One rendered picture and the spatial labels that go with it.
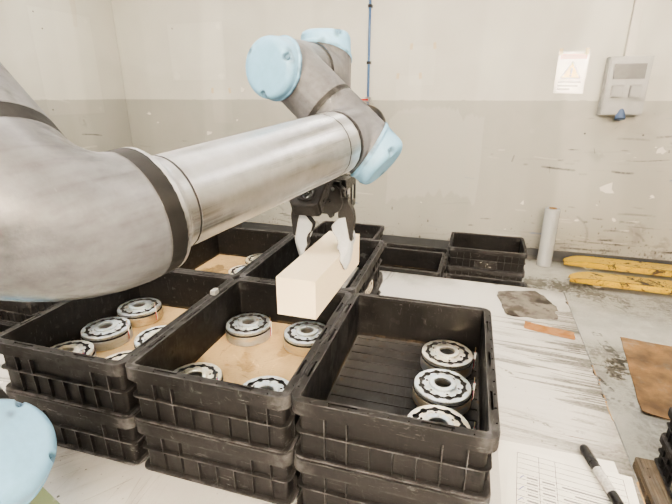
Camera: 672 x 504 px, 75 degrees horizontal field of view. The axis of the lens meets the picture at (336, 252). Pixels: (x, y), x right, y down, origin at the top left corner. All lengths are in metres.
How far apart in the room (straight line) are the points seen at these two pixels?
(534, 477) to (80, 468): 0.84
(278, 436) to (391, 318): 0.39
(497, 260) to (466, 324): 1.48
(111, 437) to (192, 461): 0.17
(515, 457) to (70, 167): 0.89
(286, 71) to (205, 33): 4.24
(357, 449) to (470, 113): 3.52
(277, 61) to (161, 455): 0.70
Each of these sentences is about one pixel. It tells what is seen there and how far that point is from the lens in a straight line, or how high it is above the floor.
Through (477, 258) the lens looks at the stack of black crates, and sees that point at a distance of 2.46.
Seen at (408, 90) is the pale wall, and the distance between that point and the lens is 4.06.
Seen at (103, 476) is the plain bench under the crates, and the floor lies 0.70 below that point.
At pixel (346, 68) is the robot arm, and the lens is 0.70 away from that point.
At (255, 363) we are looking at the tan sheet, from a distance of 0.96.
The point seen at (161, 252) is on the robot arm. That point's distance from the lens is 0.32.
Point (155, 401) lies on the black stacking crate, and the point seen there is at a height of 0.87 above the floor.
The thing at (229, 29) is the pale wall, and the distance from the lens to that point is 4.67.
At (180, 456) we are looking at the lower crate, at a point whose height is 0.76.
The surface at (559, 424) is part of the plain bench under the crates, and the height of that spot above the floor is 0.70.
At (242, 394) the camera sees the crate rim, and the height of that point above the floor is 0.92.
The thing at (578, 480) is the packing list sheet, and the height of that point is 0.70.
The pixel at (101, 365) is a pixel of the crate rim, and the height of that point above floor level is 0.93.
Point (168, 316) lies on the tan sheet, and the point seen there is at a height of 0.83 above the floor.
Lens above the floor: 1.35
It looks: 19 degrees down
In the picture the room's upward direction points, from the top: straight up
